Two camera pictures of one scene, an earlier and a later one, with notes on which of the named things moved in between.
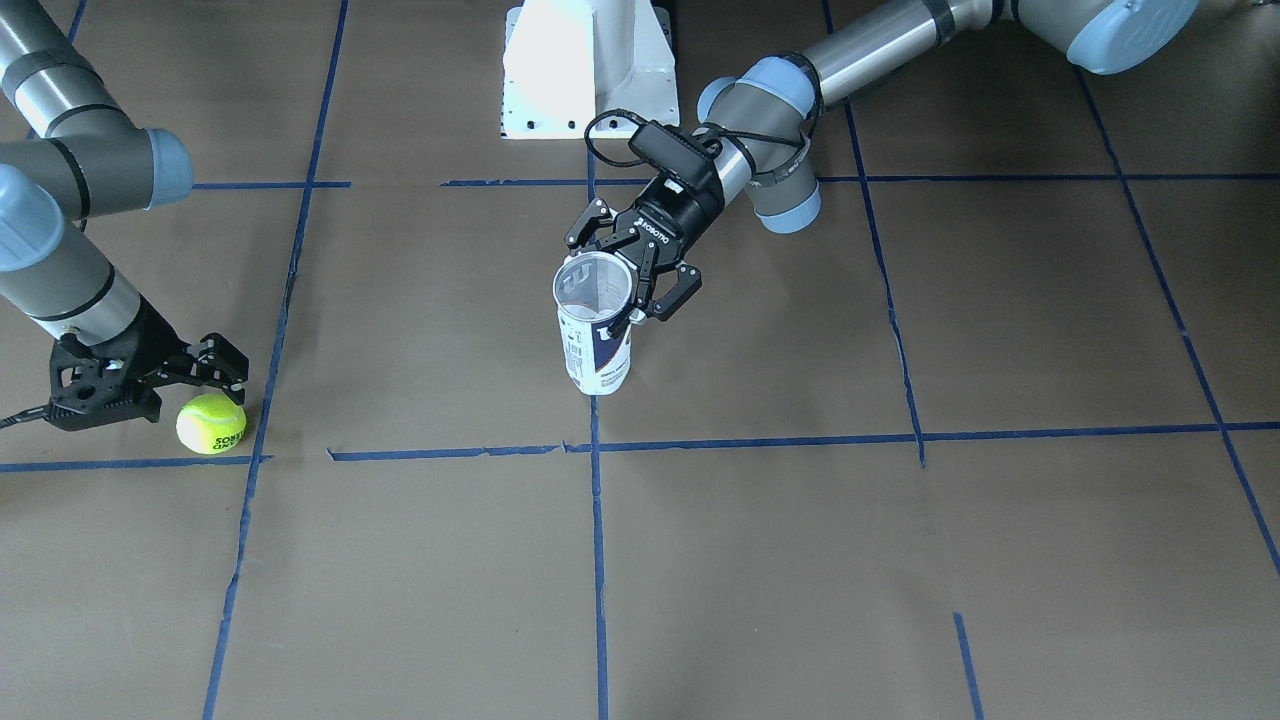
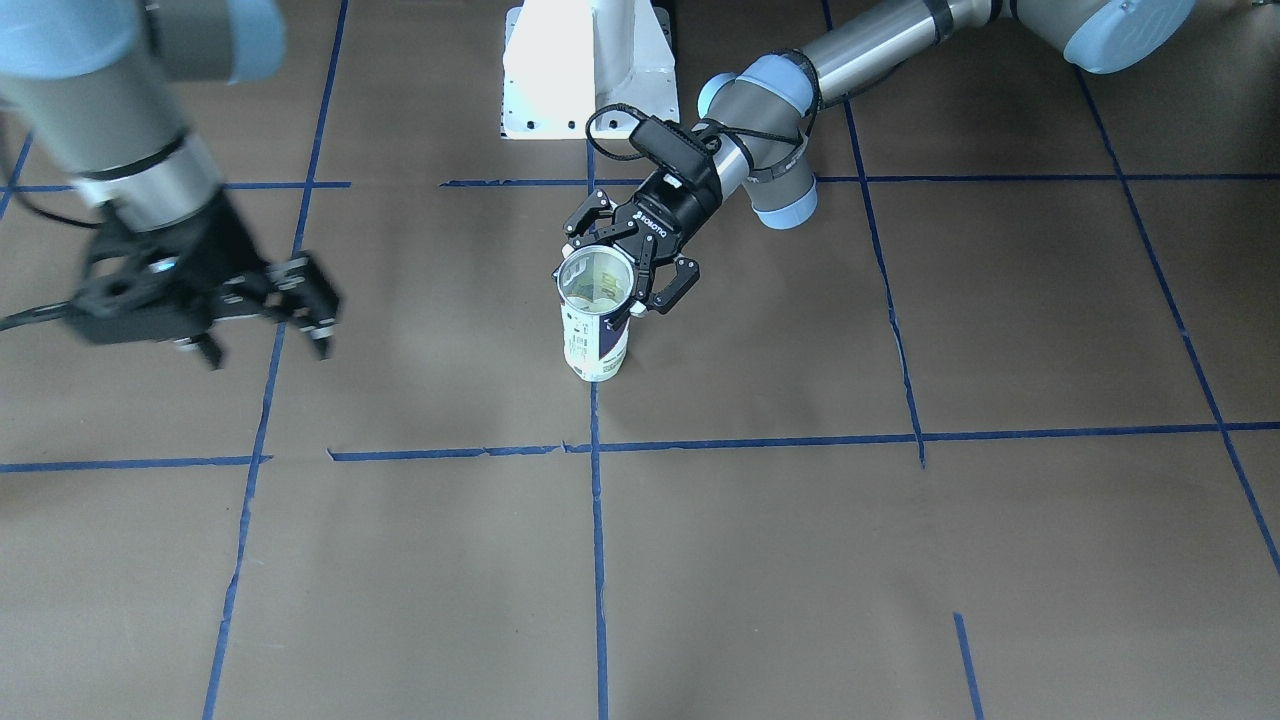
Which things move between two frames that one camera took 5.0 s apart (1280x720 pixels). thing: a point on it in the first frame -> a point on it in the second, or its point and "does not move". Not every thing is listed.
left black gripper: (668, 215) does not move
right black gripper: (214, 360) -> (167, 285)
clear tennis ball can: (591, 290) does not move
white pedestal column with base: (567, 62) does not move
